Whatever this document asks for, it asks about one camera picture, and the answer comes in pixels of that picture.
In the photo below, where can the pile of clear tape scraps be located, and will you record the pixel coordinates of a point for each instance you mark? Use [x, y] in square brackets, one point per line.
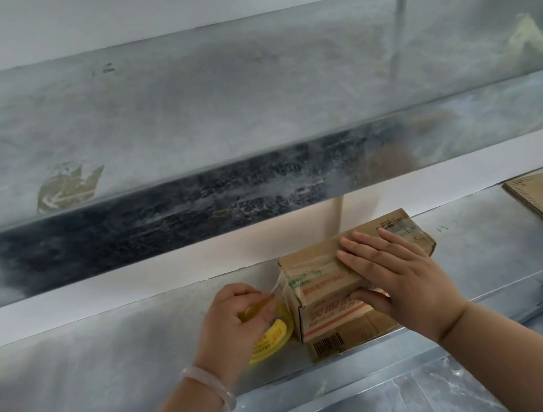
[529, 39]

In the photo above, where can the yellow tape roll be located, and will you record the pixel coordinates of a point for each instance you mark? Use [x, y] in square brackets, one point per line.
[276, 337]

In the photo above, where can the small crumpled tape scrap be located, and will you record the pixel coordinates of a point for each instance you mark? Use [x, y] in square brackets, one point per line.
[70, 190]

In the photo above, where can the person's right forearm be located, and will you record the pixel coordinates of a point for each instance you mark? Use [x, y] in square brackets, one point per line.
[531, 363]

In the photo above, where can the red-lettered cardboard box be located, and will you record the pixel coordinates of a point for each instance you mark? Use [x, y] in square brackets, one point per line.
[309, 268]

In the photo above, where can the person's right hand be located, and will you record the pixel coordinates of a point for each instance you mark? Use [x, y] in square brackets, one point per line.
[417, 289]

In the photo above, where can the person's left hand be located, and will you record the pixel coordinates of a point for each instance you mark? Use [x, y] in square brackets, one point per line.
[224, 339]

